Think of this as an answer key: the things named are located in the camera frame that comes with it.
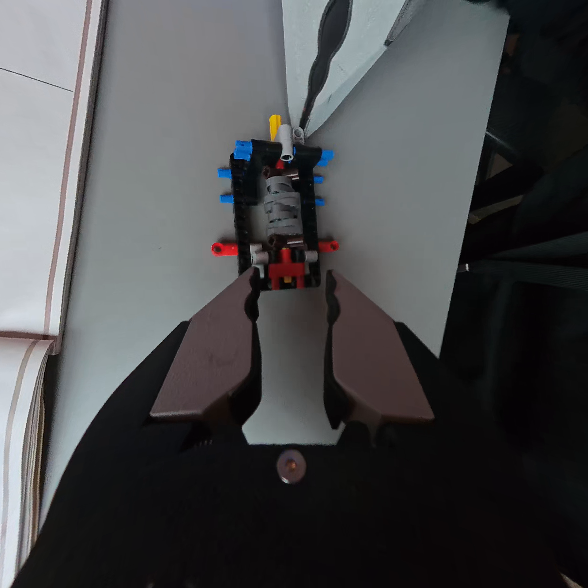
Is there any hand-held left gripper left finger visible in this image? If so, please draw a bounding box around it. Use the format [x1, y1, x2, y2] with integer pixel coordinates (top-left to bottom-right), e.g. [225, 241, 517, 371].
[149, 266, 263, 426]

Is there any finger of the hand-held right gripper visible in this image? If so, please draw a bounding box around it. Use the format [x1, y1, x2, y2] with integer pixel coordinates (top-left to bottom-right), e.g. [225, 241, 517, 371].
[303, 0, 408, 136]
[281, 0, 330, 128]

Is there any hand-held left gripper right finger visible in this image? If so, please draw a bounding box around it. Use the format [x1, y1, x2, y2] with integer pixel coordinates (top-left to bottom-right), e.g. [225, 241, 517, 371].
[324, 270, 435, 430]

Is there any black lego frame assembly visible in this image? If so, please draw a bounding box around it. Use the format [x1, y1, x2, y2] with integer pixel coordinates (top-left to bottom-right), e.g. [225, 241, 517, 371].
[211, 124, 340, 292]

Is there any lego instruction booklet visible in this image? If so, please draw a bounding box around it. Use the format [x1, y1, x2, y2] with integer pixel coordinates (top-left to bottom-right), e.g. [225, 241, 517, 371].
[0, 0, 109, 588]

